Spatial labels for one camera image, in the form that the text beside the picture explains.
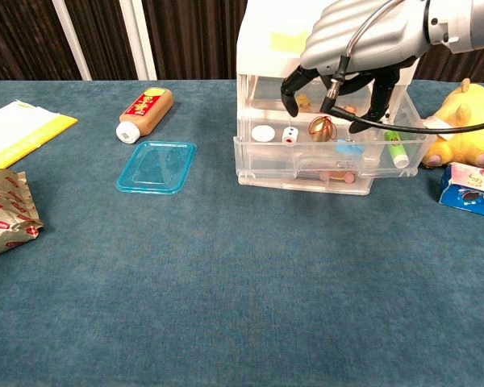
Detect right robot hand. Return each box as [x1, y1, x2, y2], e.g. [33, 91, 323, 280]
[280, 0, 433, 135]

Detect gold egg ornament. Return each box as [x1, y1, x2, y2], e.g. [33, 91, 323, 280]
[308, 115, 340, 144]

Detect clear drawer holding trinkets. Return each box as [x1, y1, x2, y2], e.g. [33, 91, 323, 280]
[232, 76, 437, 181]

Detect white plastic drawer unit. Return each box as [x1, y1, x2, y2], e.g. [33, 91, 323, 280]
[236, 0, 421, 197]

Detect clear drawer holding pink toy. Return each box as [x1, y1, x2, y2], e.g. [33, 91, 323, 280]
[238, 173, 378, 195]

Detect yellow sticky note pad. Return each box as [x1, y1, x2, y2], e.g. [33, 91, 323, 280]
[270, 30, 311, 54]

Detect small yellow duck toy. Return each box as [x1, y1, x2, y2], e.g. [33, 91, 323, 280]
[294, 93, 313, 114]

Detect green lip balm tube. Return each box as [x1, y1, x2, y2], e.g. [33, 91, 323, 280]
[384, 131, 411, 169]

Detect yellow plush toy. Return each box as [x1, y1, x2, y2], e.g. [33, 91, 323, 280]
[421, 77, 484, 169]

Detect pink orange small toy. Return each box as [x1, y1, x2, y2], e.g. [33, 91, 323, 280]
[319, 170, 356, 183]

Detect white round disc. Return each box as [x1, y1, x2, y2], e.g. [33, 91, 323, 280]
[252, 124, 277, 143]

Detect dark pleated curtain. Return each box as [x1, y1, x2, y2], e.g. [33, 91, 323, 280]
[0, 0, 484, 84]

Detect blue pink cookie box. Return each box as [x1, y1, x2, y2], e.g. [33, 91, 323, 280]
[438, 161, 484, 221]

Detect brown sauce bottle red label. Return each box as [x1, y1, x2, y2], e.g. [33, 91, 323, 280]
[115, 87, 175, 144]

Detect blue clear container lid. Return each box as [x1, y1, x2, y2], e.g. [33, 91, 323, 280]
[116, 139, 198, 196]

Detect blue velvet tablecloth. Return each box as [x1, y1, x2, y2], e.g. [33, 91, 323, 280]
[0, 78, 484, 387]

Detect white yellow paper packet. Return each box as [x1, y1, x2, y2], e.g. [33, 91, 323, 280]
[0, 99, 79, 175]

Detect gold foil snack bag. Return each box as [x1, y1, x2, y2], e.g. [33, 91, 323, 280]
[0, 168, 44, 260]

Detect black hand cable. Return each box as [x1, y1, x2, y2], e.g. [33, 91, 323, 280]
[320, 0, 484, 133]

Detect white frame post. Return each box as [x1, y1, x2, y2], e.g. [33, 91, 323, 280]
[51, 0, 93, 81]
[119, 0, 158, 81]

